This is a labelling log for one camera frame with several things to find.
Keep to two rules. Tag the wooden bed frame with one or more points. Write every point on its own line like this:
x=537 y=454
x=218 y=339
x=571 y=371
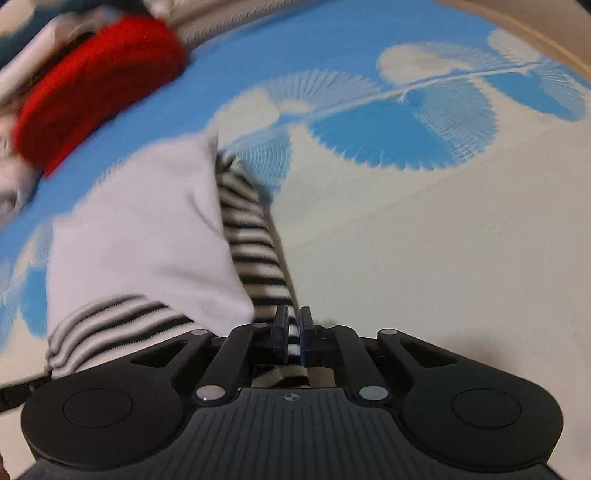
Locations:
x=545 y=27

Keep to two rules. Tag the black white striped hoodie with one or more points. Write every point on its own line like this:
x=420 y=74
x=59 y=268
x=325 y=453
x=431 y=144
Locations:
x=147 y=240

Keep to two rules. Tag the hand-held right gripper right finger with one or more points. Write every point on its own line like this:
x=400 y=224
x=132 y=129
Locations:
x=305 y=333

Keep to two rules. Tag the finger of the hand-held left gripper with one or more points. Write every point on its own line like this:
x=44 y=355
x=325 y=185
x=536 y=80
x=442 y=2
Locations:
x=21 y=392

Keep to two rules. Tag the red knitted blanket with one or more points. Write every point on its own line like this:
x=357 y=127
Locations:
x=97 y=87

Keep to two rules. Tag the cream folded blanket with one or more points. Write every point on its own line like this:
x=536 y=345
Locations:
x=14 y=175

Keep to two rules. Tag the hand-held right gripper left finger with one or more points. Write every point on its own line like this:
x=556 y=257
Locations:
x=280 y=330

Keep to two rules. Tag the blue white patterned bed sheet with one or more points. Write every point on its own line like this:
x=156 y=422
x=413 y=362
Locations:
x=415 y=221

